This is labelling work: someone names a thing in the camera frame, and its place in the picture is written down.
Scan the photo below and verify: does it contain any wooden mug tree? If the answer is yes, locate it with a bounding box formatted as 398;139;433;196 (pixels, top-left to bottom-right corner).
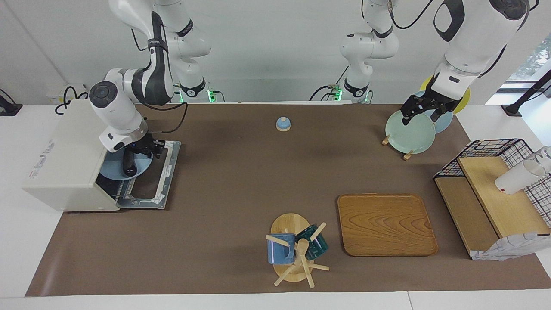
265;213;331;288

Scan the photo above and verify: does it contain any blue mug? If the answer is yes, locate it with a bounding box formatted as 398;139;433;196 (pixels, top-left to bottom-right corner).
267;233;297;265

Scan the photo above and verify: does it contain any clear glass cup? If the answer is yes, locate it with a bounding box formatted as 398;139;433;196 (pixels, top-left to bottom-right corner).
533;146;551;165

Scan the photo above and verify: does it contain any yellow plate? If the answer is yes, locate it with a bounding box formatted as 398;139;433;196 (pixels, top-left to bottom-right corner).
421;75;471;115

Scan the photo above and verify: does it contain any white toaster oven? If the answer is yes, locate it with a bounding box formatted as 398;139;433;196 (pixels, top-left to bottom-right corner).
22;100;134;212

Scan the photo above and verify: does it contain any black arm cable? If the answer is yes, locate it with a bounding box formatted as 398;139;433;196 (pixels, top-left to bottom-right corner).
130;26;189;134
361;0;435;31

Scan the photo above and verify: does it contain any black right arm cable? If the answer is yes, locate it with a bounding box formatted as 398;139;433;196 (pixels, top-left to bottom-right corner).
130;26;189;134

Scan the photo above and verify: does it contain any white cup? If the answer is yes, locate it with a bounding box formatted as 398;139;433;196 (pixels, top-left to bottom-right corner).
495;158;550;195

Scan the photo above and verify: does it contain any window with black frame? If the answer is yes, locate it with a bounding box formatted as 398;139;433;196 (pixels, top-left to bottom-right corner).
499;34;551;93

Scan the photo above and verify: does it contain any light blue round plate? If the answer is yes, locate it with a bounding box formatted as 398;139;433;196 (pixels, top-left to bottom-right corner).
100;149;154;180

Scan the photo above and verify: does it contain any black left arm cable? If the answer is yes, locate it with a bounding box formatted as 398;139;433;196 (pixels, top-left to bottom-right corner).
361;0;435;31

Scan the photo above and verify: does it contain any black wire basket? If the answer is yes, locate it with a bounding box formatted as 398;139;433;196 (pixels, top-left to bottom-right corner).
433;138;551;229

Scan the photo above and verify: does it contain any dark purple eggplant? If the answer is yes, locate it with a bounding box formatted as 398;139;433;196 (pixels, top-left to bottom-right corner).
123;151;138;177

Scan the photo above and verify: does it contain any wooden serving tray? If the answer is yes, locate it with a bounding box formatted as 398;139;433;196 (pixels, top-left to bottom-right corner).
337;193;439;257

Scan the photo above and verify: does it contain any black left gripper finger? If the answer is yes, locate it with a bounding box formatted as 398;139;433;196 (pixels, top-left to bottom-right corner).
430;106;452;124
401;98;421;126

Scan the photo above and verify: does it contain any glass oven door with handle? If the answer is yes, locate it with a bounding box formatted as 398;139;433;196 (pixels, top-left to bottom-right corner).
116;140;182;210

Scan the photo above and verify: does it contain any mint green plate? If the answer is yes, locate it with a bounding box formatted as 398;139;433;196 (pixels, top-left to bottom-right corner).
385;109;436;155

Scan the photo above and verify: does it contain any wooden step shelf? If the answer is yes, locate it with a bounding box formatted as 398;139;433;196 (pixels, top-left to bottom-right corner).
434;156;551;259

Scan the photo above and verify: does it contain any brown table mat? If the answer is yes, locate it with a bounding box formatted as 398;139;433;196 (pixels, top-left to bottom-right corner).
25;103;551;297

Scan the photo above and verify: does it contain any dark green mug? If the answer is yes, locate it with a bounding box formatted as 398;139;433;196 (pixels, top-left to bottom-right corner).
295;223;329;260

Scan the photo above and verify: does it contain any pale blue racked plate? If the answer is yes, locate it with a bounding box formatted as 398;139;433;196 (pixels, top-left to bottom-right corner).
415;90;454;134

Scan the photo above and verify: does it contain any white checked cloth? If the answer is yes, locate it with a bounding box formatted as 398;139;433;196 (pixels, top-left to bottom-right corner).
470;232;551;261

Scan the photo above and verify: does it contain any black angled stand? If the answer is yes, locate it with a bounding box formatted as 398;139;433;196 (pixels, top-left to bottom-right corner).
501;69;551;117

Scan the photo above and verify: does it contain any wooden plate rack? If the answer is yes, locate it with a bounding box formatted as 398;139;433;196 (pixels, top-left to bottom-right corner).
381;134;415;161

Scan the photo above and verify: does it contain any black clamp mount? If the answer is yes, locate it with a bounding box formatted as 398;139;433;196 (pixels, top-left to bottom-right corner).
0;88;23;117

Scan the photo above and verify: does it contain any black coiled cable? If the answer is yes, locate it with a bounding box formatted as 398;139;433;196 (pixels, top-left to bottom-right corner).
55;85;90;115

